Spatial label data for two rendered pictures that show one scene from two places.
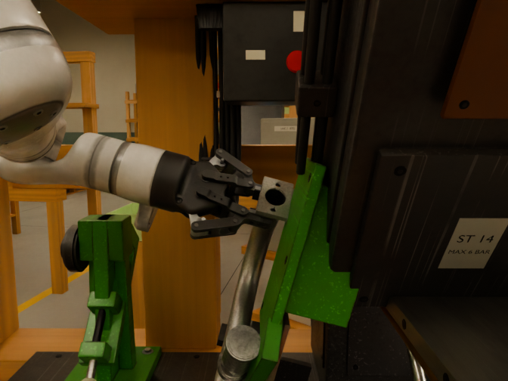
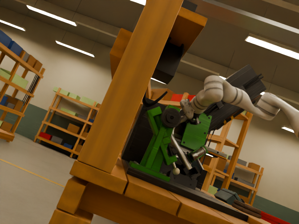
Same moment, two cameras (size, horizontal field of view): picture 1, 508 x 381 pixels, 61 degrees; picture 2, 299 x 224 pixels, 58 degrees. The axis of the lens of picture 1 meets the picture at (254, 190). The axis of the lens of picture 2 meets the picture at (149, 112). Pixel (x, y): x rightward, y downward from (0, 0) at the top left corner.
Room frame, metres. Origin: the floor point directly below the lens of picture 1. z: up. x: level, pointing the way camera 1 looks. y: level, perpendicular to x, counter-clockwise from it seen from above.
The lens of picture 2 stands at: (0.82, 1.27, 0.94)
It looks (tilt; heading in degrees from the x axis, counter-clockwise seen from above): 10 degrees up; 266
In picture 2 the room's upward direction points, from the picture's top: 22 degrees clockwise
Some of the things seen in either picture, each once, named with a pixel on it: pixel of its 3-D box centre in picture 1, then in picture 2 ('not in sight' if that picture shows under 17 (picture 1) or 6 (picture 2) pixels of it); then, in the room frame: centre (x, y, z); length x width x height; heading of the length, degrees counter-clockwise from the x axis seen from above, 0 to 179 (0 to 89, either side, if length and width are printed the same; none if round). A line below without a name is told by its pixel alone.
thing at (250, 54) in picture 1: (275, 57); (165, 63); (0.75, -0.04, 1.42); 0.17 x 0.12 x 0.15; 90
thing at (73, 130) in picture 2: not in sight; (82, 128); (2.25, -9.00, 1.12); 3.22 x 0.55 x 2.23; 171
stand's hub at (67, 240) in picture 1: (74, 248); (171, 118); (0.67, 0.28, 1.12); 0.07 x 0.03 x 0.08; 0
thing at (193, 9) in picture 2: not in sight; (183, 17); (0.76, 0.14, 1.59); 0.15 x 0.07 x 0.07; 90
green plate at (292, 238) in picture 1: (316, 249); (194, 130); (0.48, -0.07, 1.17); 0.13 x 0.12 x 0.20; 90
